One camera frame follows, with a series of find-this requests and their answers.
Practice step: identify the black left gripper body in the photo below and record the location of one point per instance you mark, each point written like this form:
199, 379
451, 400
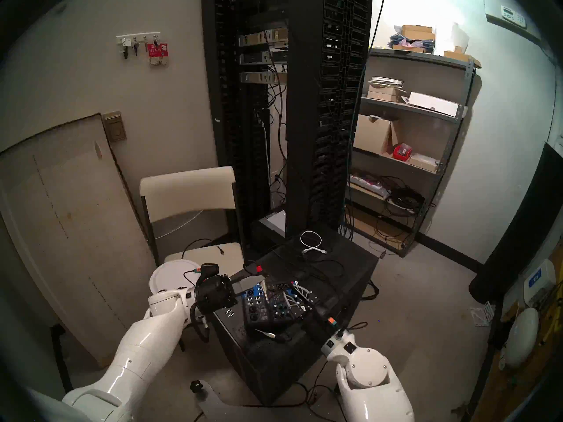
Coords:
215, 293

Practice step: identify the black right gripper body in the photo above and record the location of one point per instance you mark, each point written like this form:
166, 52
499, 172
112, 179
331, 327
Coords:
323, 329

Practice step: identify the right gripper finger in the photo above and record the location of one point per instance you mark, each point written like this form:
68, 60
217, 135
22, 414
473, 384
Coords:
305, 292
292, 303

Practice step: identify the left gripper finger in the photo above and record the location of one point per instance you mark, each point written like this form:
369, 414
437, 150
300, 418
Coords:
248, 285
244, 274

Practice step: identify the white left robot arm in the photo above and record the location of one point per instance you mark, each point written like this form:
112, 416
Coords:
132, 355

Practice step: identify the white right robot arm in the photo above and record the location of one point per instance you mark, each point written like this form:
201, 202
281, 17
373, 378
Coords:
374, 381

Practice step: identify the blue black audio mixer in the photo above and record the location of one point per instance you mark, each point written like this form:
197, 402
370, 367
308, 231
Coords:
264, 311

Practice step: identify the white round plate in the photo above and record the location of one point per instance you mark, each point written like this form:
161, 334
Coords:
171, 274

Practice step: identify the grey flat box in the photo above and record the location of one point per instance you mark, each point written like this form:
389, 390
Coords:
273, 221

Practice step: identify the black computer tower case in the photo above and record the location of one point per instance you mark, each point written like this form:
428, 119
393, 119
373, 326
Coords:
264, 372

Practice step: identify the black knob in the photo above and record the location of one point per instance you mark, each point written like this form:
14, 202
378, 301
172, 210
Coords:
196, 386

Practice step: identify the cream folding chair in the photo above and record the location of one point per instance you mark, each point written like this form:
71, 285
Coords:
187, 190

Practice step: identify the pink white package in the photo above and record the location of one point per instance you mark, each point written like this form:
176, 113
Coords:
367, 183

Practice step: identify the large cardboard panel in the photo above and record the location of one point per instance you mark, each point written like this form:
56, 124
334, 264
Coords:
70, 232

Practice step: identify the black server rack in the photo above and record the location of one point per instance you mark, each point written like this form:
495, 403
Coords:
303, 118

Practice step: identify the small red box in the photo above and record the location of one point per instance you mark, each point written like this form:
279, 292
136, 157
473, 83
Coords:
402, 153

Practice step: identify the open cardboard box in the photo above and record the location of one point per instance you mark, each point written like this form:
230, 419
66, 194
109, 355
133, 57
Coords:
369, 135

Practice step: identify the flat tan box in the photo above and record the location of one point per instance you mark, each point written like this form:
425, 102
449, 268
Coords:
423, 162

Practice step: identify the white oval device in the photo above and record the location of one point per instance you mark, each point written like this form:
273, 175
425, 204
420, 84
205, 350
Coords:
521, 337

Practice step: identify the beige box stack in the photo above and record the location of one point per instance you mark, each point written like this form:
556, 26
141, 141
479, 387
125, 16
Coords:
383, 94

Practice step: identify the large black cylinder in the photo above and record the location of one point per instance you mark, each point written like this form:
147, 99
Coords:
519, 232

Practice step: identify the white router blue label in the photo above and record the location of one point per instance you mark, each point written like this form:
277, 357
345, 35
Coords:
537, 281

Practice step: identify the white flat box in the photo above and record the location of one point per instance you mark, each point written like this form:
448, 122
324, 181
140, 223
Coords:
431, 103

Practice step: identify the red key tag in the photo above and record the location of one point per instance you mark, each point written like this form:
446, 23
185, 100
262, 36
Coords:
157, 52

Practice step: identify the grey metal shelving unit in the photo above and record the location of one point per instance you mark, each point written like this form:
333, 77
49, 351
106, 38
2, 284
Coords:
418, 57

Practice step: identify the white key hook rack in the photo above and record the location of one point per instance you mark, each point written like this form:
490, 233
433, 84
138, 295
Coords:
132, 36

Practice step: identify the colourful package pile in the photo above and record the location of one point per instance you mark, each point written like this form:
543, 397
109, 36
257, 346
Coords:
402, 43

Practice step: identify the tan cardboard box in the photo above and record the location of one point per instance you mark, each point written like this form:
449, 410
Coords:
462, 58

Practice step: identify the brown cardboard box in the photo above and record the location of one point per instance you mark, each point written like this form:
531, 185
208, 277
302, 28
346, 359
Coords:
417, 32

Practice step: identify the white plastic bag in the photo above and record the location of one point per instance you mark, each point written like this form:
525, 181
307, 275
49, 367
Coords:
453, 38

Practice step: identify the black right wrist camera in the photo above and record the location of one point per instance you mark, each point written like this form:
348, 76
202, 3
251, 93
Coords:
323, 313

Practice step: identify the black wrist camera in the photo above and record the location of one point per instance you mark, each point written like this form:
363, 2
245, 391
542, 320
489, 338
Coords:
209, 270
323, 313

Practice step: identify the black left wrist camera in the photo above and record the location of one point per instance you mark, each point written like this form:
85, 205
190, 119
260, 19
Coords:
209, 270

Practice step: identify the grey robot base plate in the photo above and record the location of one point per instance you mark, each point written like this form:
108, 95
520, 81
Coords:
237, 414

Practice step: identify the beige wall control plate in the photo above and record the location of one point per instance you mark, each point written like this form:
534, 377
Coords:
114, 129

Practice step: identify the grey rack-mounted switch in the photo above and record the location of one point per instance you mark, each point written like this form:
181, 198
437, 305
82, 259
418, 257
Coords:
261, 38
259, 77

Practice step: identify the white wall keypad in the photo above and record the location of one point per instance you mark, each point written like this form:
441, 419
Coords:
513, 16

